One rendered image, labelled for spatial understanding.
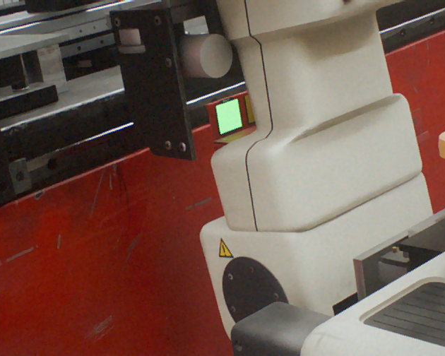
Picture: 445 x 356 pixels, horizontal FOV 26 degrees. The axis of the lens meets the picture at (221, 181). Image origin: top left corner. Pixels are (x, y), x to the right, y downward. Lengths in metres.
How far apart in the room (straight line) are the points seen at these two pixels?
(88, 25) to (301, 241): 1.14
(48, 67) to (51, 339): 0.45
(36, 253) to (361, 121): 0.64
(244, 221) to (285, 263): 0.07
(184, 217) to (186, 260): 0.08
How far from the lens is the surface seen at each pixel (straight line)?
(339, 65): 0.98
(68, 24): 1.98
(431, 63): 2.26
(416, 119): 2.21
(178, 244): 1.67
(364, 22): 1.01
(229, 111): 1.53
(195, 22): 1.85
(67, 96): 1.59
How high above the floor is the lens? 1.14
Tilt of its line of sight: 16 degrees down
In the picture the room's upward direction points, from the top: 10 degrees counter-clockwise
